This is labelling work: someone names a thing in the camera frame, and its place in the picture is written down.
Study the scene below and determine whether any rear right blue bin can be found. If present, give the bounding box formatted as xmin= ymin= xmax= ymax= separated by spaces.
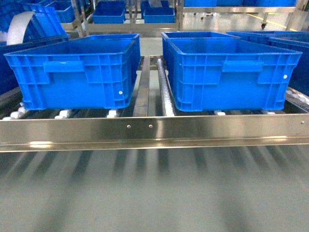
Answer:
xmin=161 ymin=31 xmax=240 ymax=64

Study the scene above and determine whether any background blue bin right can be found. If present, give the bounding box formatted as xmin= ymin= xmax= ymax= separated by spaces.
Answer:
xmin=140 ymin=0 xmax=175 ymax=23

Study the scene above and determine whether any stainless steel roller shelf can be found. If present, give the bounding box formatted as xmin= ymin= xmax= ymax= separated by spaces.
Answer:
xmin=0 ymin=56 xmax=309 ymax=152

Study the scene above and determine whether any far right front blue bin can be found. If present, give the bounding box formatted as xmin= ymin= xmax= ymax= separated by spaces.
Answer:
xmin=269 ymin=34 xmax=309 ymax=96

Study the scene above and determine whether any front left blue bin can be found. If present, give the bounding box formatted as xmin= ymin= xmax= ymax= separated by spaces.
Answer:
xmin=5 ymin=39 xmax=140 ymax=110

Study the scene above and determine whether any background blue bin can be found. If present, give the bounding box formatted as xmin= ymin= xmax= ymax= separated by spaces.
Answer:
xmin=92 ymin=0 xmax=126 ymax=24
xmin=140 ymin=0 xmax=175 ymax=23

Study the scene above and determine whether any background blue bin left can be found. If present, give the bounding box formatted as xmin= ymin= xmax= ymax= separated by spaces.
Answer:
xmin=92 ymin=0 xmax=126 ymax=24

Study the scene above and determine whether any background steel cart rack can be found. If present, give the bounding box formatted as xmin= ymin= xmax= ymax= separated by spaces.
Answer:
xmin=61 ymin=0 xmax=309 ymax=37

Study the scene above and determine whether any rear left blue bin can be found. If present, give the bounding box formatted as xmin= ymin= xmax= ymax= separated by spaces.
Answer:
xmin=73 ymin=33 xmax=141 ymax=87

